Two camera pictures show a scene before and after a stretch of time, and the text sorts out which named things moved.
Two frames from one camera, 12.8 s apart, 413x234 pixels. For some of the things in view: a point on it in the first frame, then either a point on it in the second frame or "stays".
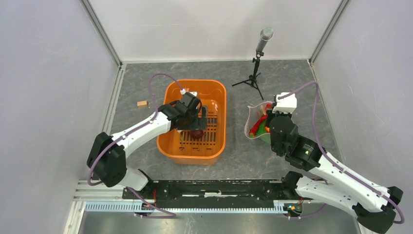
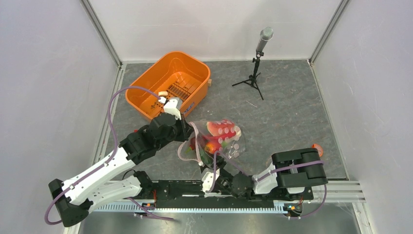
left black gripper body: [193, 122] -> [180, 132]
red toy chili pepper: [253, 129] -> [222, 137]
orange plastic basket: [179, 146] -> [181, 75]
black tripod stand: [253, 78] stays
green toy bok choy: [261, 132] -> [204, 156]
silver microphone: [266, 34] stays
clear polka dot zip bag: [254, 126] -> [213, 142]
